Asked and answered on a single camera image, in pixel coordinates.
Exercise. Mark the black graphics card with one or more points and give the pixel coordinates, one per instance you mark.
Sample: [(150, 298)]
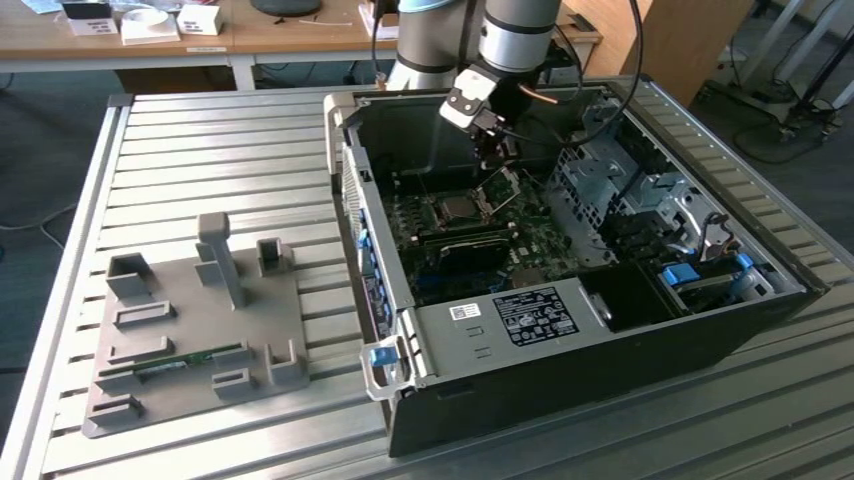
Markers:
[(473, 257)]

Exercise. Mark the silver chipset heatsink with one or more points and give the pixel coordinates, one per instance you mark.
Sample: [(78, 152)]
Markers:
[(528, 278)]

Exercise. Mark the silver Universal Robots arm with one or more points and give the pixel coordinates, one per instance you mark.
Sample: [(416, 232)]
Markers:
[(516, 45)]

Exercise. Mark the blue case latch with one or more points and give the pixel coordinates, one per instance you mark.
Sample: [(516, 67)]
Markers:
[(381, 357)]

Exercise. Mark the green motherboard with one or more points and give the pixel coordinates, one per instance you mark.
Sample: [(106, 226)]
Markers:
[(533, 235)]

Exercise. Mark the silver metal drive cage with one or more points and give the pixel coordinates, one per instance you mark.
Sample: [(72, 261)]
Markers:
[(589, 180)]

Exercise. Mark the silver CPU chip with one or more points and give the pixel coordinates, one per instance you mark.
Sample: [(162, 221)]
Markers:
[(460, 205)]

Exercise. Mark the grey power supply unit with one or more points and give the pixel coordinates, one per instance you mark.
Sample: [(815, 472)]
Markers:
[(460, 345)]

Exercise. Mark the wooden cabinet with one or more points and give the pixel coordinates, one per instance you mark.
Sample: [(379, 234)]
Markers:
[(687, 40)]

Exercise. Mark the dark round object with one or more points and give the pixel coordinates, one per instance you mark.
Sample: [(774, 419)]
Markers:
[(287, 6)]

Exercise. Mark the grey parts rack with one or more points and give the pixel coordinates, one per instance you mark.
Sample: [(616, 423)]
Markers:
[(193, 320)]

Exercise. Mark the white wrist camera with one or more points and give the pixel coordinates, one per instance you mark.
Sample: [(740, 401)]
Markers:
[(469, 100)]

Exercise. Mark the white cardboard box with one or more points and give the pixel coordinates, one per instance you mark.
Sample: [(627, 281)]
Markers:
[(379, 22)]

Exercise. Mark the green RAM stick on rack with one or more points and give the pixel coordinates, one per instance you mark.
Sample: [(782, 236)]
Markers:
[(196, 357)]

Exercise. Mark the black plastic bracket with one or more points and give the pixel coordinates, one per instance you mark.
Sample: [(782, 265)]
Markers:
[(634, 232)]

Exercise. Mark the white round holder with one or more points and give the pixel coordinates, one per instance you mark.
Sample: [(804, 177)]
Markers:
[(149, 27)]

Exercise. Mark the CPU socket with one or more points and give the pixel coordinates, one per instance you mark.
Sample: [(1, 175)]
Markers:
[(435, 210)]

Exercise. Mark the open black PC case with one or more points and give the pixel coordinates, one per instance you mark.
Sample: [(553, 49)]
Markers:
[(600, 380)]

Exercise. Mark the white printed box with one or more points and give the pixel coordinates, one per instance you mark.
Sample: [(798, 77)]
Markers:
[(199, 20)]

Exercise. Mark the blue disk carrier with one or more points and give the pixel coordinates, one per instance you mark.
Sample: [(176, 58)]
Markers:
[(743, 267), (679, 276)]

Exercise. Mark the wooden desk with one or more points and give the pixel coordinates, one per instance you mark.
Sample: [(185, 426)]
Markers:
[(40, 45), (300, 40)]

